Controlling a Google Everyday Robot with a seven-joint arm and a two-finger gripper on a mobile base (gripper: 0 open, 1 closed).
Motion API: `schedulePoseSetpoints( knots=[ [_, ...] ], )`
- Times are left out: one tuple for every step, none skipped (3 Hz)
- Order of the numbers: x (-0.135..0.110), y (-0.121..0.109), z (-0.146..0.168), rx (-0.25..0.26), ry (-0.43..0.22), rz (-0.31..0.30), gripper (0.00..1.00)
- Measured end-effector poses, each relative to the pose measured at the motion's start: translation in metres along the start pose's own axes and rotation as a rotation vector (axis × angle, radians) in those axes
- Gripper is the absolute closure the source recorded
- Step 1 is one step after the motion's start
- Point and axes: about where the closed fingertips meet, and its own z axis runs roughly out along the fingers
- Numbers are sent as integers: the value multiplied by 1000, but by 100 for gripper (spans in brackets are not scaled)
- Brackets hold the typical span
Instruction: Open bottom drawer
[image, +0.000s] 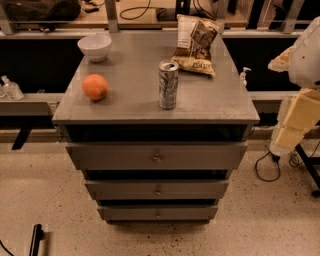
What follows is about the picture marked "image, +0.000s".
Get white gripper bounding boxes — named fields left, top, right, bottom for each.
left=268, top=46, right=320, bottom=154

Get grey bottom drawer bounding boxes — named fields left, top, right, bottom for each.
left=97, top=205, right=218, bottom=221

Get grey drawer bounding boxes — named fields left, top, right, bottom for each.
left=66, top=142, right=247, bottom=170
left=85, top=180, right=228, bottom=200
left=97, top=205, right=218, bottom=221

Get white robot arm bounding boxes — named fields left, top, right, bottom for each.
left=268, top=17, right=320, bottom=156

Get grey drawer cabinet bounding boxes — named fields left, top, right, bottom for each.
left=51, top=30, right=261, bottom=225

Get grey middle drawer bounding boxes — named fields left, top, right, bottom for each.
left=85, top=180, right=228, bottom=200

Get grey top drawer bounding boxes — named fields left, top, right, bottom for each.
left=66, top=142, right=247, bottom=170

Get black stand leg right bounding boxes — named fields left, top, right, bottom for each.
left=296, top=144, right=320, bottom=198

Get white pump bottle right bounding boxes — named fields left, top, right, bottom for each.
left=239, top=67, right=252, bottom=87

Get brown chip bag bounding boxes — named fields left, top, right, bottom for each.
left=172, top=14, right=221, bottom=76

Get silver drink can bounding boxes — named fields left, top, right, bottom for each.
left=159, top=60, right=179, bottom=110

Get orange fruit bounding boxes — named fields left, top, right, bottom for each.
left=82, top=74, right=109, bottom=101

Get white bowl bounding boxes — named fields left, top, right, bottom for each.
left=77, top=34, right=112, bottom=62

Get black bag on bench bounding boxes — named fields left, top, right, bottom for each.
left=1, top=0, right=81, bottom=22

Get black bar on floor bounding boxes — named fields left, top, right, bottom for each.
left=29, top=224, right=43, bottom=256

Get clear sanitizer bottle left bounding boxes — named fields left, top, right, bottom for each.
left=1, top=75, right=24, bottom=100

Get black cable on bench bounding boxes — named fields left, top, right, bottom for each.
left=119, top=0, right=167, bottom=21

